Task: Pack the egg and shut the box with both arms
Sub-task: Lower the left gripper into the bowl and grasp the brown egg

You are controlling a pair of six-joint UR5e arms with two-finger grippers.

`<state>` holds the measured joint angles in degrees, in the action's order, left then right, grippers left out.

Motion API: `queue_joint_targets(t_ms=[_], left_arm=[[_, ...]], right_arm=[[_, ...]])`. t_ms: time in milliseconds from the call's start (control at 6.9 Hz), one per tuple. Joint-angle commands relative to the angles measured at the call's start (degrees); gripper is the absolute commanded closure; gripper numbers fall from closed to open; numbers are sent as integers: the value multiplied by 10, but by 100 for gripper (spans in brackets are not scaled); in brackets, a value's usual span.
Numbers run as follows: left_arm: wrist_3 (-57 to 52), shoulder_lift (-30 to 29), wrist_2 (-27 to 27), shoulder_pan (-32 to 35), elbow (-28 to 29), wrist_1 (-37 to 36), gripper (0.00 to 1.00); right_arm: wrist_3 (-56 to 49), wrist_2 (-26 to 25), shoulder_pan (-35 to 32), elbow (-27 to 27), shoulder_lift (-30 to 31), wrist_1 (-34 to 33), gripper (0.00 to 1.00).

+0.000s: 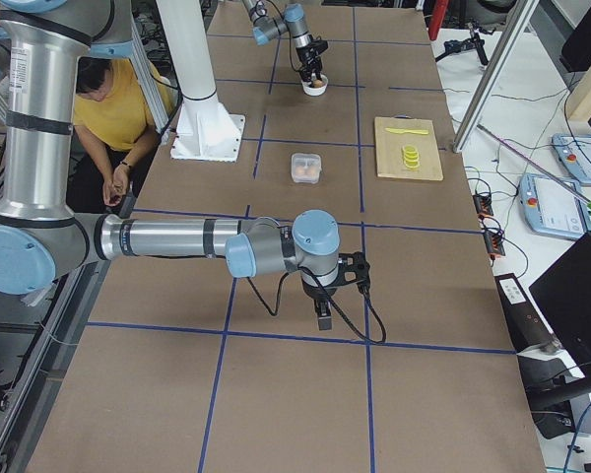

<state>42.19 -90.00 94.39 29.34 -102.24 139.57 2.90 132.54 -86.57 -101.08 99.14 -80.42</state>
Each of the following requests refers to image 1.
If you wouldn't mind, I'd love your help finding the black monitor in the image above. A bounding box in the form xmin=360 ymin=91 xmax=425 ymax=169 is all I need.
xmin=530 ymin=232 xmax=591 ymax=365

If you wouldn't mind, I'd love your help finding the white ceramic bowl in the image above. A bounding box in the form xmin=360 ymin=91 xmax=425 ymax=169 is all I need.
xmin=301 ymin=74 xmax=328 ymax=97

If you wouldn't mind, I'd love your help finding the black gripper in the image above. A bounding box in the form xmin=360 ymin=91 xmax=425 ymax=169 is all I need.
xmin=300 ymin=273 xmax=336 ymax=330
xmin=296 ymin=45 xmax=322 ymax=82

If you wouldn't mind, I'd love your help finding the black electronics box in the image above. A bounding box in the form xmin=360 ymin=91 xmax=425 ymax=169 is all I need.
xmin=494 ymin=273 xmax=553 ymax=353

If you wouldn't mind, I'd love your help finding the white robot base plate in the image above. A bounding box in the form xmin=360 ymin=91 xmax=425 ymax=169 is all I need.
xmin=170 ymin=102 xmax=245 ymax=163

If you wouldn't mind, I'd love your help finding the green handled reacher grabber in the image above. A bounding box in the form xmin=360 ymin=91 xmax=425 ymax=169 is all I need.
xmin=477 ymin=124 xmax=591 ymax=213

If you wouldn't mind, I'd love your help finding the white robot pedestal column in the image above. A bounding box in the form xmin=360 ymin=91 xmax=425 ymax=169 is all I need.
xmin=157 ymin=0 xmax=217 ymax=101

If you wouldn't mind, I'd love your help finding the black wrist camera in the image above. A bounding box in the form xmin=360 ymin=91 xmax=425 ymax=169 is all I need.
xmin=309 ymin=39 xmax=328 ymax=54
xmin=335 ymin=251 xmax=370 ymax=297

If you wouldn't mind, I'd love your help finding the back lemon slice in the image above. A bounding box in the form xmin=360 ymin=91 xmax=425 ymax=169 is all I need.
xmin=402 ymin=145 xmax=418 ymax=154

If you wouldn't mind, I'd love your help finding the yellow plastic knife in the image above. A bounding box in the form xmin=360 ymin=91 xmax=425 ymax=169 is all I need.
xmin=384 ymin=127 xmax=429 ymax=136

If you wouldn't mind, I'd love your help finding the aluminium frame post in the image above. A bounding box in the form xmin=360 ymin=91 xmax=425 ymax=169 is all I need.
xmin=452 ymin=0 xmax=539 ymax=153

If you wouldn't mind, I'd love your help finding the wooden cutting board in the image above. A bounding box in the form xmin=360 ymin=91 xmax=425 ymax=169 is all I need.
xmin=374 ymin=117 xmax=443 ymax=181

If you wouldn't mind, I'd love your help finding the blue teach pendant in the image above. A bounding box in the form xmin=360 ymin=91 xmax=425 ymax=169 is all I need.
xmin=519 ymin=172 xmax=591 ymax=240
xmin=552 ymin=134 xmax=591 ymax=186

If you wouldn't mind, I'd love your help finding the far blue teach pendant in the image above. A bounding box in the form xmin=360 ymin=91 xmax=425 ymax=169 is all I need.
xmin=552 ymin=134 xmax=591 ymax=186

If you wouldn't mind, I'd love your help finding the near blue teach pendant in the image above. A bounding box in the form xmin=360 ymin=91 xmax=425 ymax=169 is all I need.
xmin=519 ymin=172 xmax=591 ymax=240

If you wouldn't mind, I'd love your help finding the clear plastic egg box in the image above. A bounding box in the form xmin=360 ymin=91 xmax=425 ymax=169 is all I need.
xmin=291 ymin=153 xmax=322 ymax=184

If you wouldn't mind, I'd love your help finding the person in yellow shirt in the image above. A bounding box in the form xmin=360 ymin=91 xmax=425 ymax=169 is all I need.
xmin=66 ymin=57 xmax=161 ymax=214

